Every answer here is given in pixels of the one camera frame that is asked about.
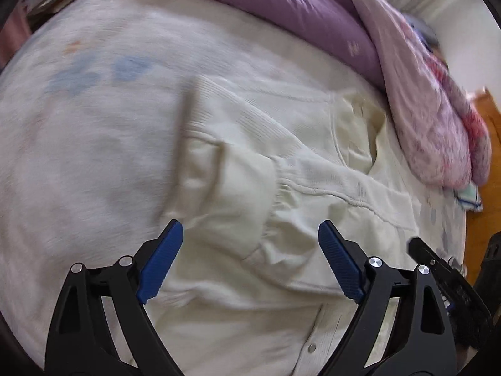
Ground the cream knit cardigan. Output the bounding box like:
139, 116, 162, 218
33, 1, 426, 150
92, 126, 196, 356
147, 76, 432, 375

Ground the white patterned bed sheet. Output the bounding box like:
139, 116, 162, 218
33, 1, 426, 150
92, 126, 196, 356
1, 0, 465, 365

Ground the purple pink quilt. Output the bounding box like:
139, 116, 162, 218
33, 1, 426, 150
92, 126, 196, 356
117, 0, 493, 190

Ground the light blue cloth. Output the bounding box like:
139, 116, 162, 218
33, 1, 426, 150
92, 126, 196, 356
454, 182, 483, 212

